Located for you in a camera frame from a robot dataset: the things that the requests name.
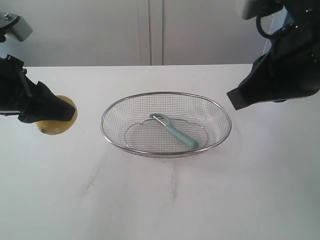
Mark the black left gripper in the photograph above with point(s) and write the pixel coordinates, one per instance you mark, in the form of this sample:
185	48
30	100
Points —
31	102

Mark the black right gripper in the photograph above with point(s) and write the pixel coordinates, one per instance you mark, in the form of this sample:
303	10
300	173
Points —
291	70

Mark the yellow lemon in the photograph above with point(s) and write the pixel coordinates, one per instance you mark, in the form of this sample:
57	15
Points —
55	127

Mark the teal handled peeler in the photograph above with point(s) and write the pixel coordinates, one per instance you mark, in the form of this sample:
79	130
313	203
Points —
164	120

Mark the white cabinet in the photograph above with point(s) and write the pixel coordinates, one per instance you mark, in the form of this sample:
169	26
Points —
133	33

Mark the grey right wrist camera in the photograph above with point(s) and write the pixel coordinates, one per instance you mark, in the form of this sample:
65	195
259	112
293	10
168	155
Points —
248	9

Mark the oval wire mesh basket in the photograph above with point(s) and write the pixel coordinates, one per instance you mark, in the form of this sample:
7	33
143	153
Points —
127	125

